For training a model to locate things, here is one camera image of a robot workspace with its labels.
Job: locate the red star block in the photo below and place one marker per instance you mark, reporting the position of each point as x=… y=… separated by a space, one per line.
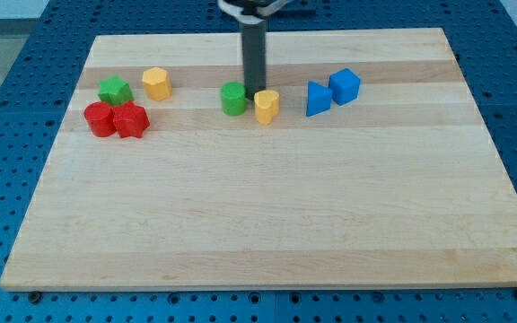
x=130 y=120

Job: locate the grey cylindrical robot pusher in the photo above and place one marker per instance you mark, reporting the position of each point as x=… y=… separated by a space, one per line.
x=254 y=63

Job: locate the yellow heart block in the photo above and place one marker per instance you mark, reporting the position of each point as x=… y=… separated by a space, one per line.
x=266 y=106

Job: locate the wooden board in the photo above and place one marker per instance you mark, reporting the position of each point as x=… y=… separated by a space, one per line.
x=402 y=188

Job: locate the blue triangle block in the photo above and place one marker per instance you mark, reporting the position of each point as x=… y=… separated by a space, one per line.
x=319 y=99

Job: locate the green star block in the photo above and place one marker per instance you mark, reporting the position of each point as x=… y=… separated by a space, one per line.
x=115 y=91

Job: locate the green cylinder block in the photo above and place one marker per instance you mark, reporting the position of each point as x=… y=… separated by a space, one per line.
x=233 y=98

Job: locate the yellow hexagon block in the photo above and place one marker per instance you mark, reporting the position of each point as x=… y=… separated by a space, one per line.
x=157 y=83

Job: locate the red cylinder block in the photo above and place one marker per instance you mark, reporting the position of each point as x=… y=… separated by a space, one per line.
x=99 y=116

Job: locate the blue cube block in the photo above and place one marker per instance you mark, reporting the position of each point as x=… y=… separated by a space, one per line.
x=345 y=86

